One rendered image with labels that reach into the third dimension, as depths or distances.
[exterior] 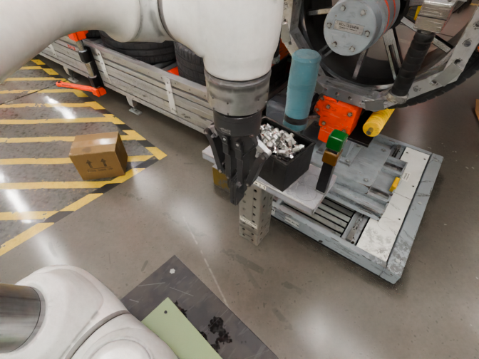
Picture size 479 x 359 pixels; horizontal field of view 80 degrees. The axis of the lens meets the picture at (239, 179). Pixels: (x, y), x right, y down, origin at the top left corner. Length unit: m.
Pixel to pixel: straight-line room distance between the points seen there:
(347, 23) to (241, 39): 0.51
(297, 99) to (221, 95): 0.61
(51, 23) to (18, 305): 0.41
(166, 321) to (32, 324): 0.35
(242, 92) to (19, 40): 0.23
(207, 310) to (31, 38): 0.72
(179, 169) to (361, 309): 1.08
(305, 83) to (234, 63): 0.61
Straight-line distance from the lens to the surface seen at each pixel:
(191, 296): 0.87
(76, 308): 0.63
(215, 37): 0.35
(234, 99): 0.38
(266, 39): 0.35
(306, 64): 0.92
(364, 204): 1.32
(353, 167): 1.35
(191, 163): 1.62
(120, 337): 0.58
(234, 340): 0.83
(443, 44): 1.05
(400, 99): 0.76
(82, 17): 0.39
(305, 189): 0.89
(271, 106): 1.34
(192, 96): 1.53
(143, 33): 0.43
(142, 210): 1.46
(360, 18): 0.81
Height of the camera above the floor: 1.10
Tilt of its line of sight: 47 degrees down
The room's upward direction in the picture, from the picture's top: straight up
